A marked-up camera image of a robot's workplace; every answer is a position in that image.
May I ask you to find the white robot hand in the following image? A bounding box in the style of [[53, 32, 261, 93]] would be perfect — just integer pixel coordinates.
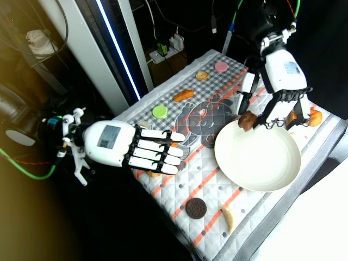
[[83, 120, 186, 175], [237, 48, 314, 131]]

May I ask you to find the brown fried food piece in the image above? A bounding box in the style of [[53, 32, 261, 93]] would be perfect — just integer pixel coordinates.
[[238, 111, 258, 133]]

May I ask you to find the white round plate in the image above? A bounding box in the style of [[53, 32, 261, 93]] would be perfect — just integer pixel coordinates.
[[214, 118, 302, 192]]

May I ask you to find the brown fried toy dumpling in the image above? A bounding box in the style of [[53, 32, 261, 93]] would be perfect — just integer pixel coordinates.
[[287, 109, 299, 126]]

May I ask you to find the orange toy chicken drumstick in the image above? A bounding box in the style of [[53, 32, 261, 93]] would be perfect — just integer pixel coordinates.
[[308, 108, 324, 127]]

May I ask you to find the green round toy disc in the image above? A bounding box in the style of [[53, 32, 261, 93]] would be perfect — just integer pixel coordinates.
[[151, 104, 169, 120]]

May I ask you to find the orange toy fried roll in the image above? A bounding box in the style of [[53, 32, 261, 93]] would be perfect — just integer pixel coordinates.
[[172, 89, 196, 103]]

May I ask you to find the grey quilt with bear print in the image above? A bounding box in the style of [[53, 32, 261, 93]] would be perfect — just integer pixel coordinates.
[[115, 49, 348, 261]]

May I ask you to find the brown cardboard box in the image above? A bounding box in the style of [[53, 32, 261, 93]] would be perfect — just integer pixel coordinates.
[[145, 48, 188, 88]]

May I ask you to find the white power strip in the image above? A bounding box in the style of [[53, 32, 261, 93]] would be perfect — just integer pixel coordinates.
[[148, 45, 185, 65]]

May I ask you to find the chocolate sandwich cookie toy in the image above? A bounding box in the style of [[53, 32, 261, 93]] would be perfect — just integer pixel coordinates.
[[185, 197, 207, 219]]

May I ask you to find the green plug adapter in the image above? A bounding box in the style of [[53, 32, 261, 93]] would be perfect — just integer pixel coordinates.
[[156, 40, 169, 57]]

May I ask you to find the white charger plug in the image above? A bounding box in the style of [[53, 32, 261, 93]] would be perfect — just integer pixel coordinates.
[[169, 34, 185, 49]]

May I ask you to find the white crumpled object on shelf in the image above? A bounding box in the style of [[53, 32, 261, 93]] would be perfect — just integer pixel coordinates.
[[26, 29, 59, 55]]

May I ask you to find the white toy dumpling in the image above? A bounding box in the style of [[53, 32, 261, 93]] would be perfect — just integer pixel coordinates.
[[219, 205, 235, 234]]

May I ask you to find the green cable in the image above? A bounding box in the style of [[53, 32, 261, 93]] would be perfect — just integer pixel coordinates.
[[0, 148, 57, 181], [230, 0, 245, 28]]

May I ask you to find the black cable with USB plug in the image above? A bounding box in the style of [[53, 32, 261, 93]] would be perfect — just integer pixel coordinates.
[[210, 0, 218, 35]]

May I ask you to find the white post with blue light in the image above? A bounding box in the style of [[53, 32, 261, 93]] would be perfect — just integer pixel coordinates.
[[38, 0, 154, 116]]

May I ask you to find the black looped cable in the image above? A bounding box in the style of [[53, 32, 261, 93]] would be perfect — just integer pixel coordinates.
[[0, 0, 69, 59]]

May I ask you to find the thin white cable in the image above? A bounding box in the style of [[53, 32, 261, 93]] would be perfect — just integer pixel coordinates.
[[145, 0, 159, 40]]

